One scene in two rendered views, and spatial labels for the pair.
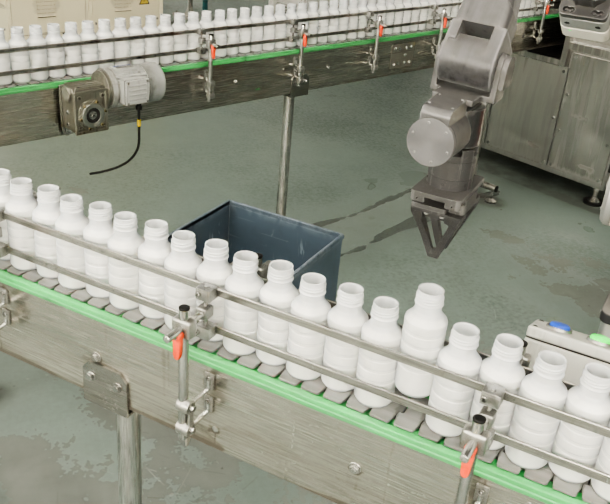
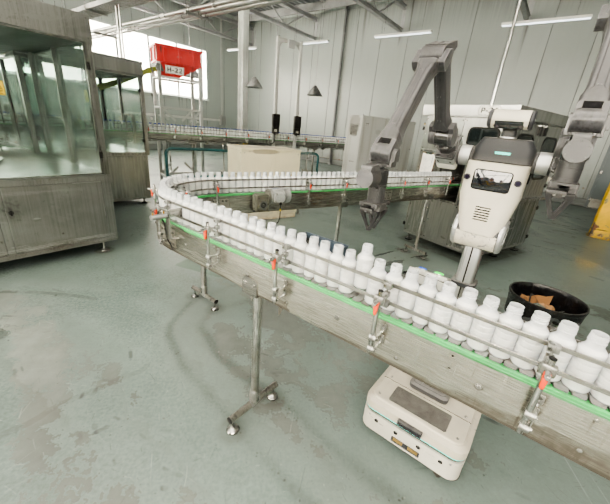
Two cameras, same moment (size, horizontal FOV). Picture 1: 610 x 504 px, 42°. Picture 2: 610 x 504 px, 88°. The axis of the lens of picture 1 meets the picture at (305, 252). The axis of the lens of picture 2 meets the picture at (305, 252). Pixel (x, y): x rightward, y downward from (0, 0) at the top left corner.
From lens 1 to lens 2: 25 cm
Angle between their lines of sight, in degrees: 11
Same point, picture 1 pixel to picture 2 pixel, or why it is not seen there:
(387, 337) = (350, 263)
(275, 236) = not seen: hidden behind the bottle
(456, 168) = (376, 193)
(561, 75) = (455, 209)
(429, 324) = (366, 257)
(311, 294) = (323, 247)
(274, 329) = (310, 262)
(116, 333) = (254, 264)
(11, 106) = (234, 200)
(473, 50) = (383, 147)
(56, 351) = (234, 272)
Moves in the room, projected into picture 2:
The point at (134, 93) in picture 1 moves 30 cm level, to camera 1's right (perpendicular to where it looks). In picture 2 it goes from (279, 198) to (313, 202)
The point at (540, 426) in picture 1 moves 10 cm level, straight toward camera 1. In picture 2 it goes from (407, 299) to (397, 311)
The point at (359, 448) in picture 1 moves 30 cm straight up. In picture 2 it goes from (338, 309) to (349, 233)
